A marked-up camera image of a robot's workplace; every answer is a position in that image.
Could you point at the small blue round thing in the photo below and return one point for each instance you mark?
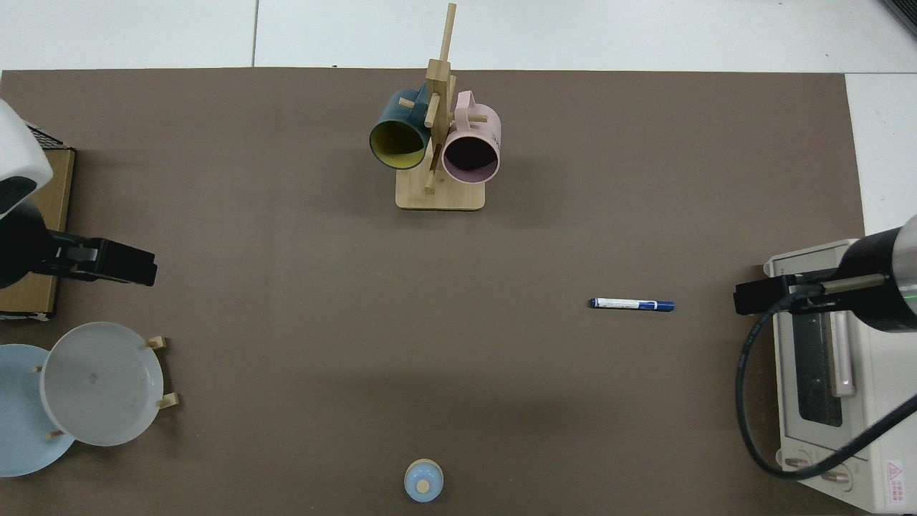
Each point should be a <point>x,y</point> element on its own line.
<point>424,481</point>

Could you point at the pale toaster oven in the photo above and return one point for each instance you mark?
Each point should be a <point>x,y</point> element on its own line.
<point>881,401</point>

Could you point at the brown table cloth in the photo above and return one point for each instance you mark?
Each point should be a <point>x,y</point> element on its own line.
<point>286,287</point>

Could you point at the wooden plate rack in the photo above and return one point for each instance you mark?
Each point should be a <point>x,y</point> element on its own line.
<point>157,342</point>

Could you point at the blue and white marker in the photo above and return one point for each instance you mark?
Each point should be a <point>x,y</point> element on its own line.
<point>630,304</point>

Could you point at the light blue plate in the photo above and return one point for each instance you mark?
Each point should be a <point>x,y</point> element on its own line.
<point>18,416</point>

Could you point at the wooden cup stand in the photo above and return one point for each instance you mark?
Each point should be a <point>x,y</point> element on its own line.
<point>440,197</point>

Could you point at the dark blue cup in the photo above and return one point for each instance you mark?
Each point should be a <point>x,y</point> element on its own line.
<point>401,143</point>

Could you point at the dark corner object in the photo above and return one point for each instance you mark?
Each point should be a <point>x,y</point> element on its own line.
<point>906,11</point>

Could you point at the pink cup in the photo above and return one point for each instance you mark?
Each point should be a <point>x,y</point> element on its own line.
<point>469,158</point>

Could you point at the grey plate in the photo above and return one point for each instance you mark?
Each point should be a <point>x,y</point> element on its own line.
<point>100,383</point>

